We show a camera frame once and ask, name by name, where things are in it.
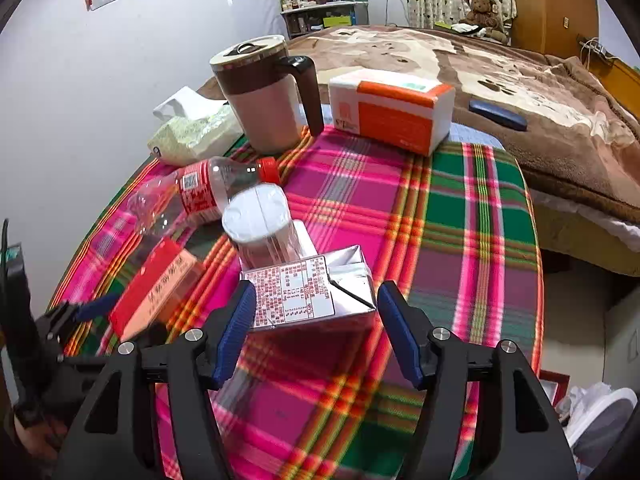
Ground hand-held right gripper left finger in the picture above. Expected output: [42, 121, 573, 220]
[57, 280, 258, 480]

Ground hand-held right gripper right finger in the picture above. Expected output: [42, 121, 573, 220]
[377, 280, 581, 480]

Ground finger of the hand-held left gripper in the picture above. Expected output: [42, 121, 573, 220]
[144, 322, 172, 349]
[36, 293, 123, 353]

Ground red cardboard box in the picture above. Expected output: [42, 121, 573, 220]
[107, 237, 206, 341]

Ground silver pink drink carton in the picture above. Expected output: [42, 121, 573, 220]
[240, 244, 377, 332]

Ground white waste bin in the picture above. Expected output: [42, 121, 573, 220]
[565, 387, 640, 480]

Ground person's left hand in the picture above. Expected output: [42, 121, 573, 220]
[7, 417, 66, 465]

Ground clear jar white lid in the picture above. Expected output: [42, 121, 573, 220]
[221, 183, 318, 271]

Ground plaid tablecloth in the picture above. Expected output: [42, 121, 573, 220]
[47, 125, 546, 480]

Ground clear plastic bottle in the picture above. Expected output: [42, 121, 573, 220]
[127, 156, 280, 241]

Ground red framed board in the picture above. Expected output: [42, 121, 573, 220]
[539, 369, 571, 407]

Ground clear bin liner bag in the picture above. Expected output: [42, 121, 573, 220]
[559, 382, 617, 428]

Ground green white tissue packet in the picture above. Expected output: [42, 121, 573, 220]
[147, 105, 244, 166]

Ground bed base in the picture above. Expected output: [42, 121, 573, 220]
[535, 192, 640, 278]

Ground orange white tissue box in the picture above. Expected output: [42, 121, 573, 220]
[327, 69, 457, 157]

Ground white plastic bag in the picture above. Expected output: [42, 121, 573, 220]
[152, 86, 228, 123]

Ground brown lidded mug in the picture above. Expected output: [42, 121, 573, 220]
[209, 35, 325, 155]

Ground dark blue case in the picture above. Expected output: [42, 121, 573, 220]
[468, 99, 529, 132]

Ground brown printed blanket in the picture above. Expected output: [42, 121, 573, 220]
[197, 25, 640, 226]

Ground cluttered side desk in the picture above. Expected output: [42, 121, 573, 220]
[280, 1, 371, 40]

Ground brown teddy bear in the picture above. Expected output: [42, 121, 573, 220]
[457, 0, 506, 41]

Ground yellow cabinet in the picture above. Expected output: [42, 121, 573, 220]
[605, 55, 640, 111]

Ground wooden wardrobe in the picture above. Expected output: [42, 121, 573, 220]
[507, 0, 600, 56]

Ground white charger cables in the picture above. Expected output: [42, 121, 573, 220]
[577, 35, 613, 64]

